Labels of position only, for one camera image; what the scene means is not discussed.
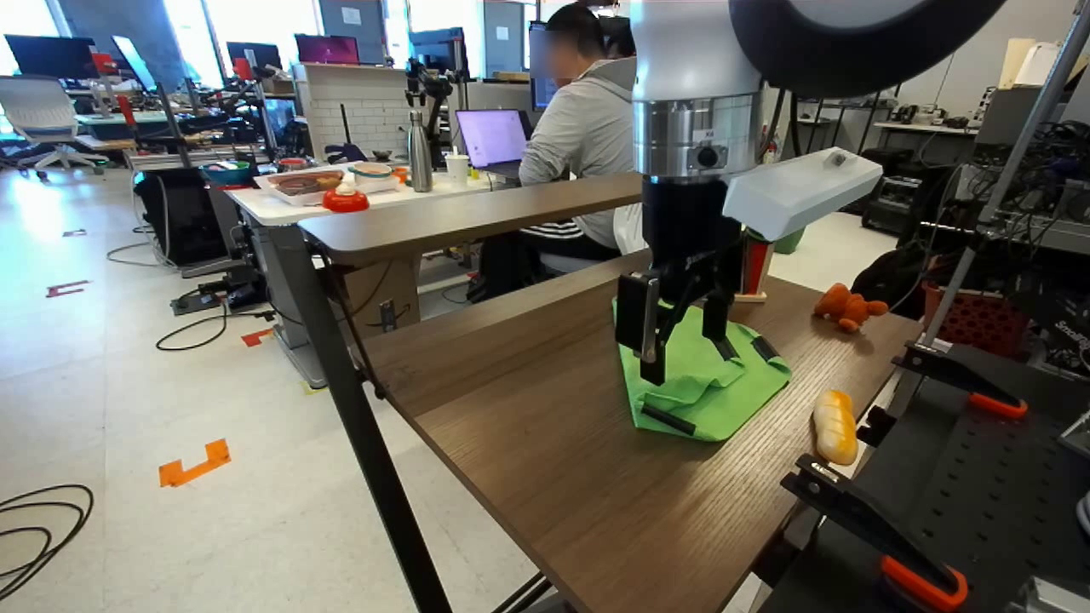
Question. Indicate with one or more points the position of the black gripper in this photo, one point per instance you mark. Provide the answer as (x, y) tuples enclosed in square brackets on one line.
[(685, 225)]

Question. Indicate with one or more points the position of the green cloth towel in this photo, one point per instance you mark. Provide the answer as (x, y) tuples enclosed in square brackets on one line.
[(725, 393)]

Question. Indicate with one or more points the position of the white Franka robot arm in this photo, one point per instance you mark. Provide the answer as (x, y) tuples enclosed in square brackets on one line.
[(692, 55)]

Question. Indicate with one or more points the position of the red cup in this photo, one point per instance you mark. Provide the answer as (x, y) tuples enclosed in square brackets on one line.
[(755, 275)]

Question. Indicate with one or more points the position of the orange plush toy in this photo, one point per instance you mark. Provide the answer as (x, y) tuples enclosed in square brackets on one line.
[(847, 307)]

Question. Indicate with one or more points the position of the yellow toy bread loaf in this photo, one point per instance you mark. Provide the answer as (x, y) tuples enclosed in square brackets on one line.
[(834, 428)]

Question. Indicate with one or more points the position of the seated person grey hoodie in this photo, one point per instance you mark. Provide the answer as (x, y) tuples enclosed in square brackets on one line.
[(574, 138)]

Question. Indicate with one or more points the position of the open laptop purple screen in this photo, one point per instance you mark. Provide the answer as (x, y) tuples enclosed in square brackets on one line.
[(490, 138)]

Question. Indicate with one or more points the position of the red plastic crate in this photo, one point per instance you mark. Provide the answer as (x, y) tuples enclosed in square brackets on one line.
[(981, 321)]

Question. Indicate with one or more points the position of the silver metal bottle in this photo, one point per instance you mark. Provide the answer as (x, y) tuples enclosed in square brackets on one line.
[(419, 153)]

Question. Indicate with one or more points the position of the black metal table leg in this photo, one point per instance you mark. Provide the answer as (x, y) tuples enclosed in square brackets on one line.
[(363, 445)]

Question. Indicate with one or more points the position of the grey metal stand pole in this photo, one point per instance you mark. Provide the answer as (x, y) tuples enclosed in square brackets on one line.
[(999, 159)]

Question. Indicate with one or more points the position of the orange bowl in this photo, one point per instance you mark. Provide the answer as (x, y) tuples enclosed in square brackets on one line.
[(344, 203)]

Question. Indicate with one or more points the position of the black perforated board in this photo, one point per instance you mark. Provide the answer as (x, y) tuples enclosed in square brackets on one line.
[(999, 500)]

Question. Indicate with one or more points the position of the white office desk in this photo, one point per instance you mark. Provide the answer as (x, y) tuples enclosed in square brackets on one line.
[(272, 249)]

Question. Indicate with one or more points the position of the orange floor tape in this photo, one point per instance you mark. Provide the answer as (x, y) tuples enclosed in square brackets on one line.
[(193, 464)]

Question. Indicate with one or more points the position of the white office chair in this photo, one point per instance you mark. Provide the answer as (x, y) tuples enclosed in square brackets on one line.
[(44, 124)]

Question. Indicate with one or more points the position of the white wrist camera cover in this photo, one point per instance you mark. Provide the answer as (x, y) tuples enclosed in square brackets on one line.
[(796, 190)]

